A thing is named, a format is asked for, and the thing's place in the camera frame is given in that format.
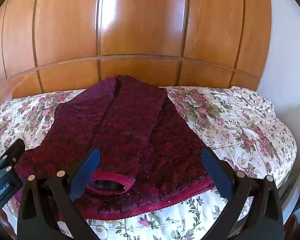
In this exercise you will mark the wooden panelled wardrobe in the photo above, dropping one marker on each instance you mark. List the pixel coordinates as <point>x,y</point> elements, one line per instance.
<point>140,25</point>

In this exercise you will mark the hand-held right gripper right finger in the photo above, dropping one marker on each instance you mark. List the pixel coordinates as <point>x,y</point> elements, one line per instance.
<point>215,172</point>

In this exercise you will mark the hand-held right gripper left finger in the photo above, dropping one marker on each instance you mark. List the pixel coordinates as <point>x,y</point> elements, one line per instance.
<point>86,172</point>

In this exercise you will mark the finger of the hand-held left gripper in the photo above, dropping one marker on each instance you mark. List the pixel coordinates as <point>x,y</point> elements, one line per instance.
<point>11,156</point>

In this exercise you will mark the dark red knit sweater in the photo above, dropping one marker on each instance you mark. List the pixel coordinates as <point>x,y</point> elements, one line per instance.
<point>130,135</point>

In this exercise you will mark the floral bedspread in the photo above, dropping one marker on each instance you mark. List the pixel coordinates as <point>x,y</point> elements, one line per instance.
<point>240,120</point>

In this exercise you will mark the white furniture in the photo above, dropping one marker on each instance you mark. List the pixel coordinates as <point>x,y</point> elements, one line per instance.
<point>293,192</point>

